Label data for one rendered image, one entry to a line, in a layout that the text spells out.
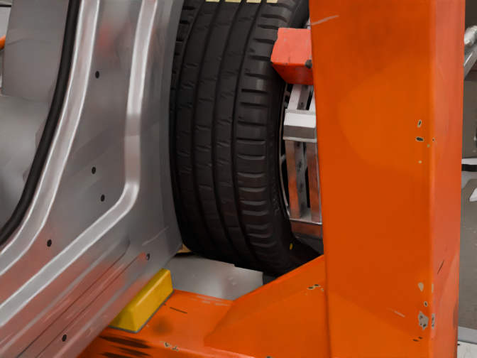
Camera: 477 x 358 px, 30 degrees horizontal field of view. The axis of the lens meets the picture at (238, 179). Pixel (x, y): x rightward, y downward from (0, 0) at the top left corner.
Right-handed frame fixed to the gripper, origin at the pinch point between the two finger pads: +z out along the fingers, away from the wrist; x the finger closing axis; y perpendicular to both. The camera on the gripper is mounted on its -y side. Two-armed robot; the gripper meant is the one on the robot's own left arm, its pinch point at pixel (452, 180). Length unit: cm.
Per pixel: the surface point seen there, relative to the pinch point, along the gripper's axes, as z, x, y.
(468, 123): -113, 174, 83
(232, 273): 14, 112, 82
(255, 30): 27.7, 21.3, -28.2
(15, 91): 71, 34, -22
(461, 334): -30, 44, 75
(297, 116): 24.8, 10.8, -14.6
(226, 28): 31.7, 25.4, -28.3
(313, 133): 23.3, 7.6, -12.2
